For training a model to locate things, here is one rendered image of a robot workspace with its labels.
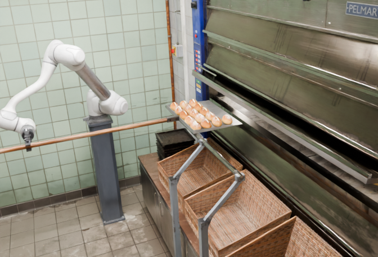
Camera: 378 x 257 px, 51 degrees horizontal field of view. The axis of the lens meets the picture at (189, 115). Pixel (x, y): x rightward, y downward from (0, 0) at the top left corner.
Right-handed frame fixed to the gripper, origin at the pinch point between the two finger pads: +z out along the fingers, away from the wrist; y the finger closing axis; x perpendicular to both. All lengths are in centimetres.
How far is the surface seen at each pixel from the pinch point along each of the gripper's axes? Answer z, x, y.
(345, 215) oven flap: 123, -140, 15
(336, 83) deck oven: 109, -139, -48
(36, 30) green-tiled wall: -123, -19, -53
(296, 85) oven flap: 78, -140, -38
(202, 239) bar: 88, -79, 35
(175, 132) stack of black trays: -60, -117, 40
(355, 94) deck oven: 121, -139, -46
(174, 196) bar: 40, -80, 37
